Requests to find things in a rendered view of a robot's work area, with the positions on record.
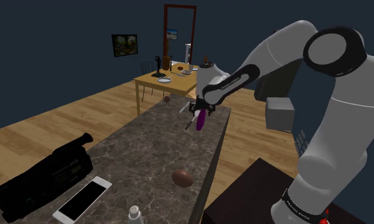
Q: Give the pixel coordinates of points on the dark-framed wall picture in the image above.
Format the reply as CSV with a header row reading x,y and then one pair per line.
x,y
125,45

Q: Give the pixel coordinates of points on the brown egg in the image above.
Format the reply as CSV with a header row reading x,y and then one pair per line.
x,y
182,178

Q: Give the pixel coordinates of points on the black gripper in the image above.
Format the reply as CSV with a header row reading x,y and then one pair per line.
x,y
202,104

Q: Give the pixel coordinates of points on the red-brown door frame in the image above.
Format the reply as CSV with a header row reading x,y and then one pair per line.
x,y
193,34

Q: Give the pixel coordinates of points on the yellow wooden table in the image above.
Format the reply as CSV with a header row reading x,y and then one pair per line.
x,y
180,85

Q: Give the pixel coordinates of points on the purple eggplant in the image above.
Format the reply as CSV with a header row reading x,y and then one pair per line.
x,y
201,121

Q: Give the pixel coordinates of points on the white-bladed knife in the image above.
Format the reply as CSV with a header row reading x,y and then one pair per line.
x,y
184,108

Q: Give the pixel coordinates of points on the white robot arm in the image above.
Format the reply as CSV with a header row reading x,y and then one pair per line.
x,y
339,130

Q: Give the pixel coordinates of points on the dark metal chair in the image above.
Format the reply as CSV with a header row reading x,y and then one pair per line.
x,y
146,66

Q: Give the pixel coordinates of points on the grey box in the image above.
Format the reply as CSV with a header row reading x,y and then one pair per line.
x,y
279,114

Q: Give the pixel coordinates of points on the white salt shaker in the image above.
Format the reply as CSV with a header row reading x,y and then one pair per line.
x,y
135,215

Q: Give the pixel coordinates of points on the dark robot stand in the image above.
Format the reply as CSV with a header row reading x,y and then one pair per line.
x,y
246,198

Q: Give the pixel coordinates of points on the dark cabinet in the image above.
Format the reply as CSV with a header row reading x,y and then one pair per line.
x,y
277,85

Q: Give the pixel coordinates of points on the white smartphone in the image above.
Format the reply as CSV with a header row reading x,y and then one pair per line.
x,y
81,200

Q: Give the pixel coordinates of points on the small brown ball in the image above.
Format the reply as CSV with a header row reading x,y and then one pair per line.
x,y
167,99

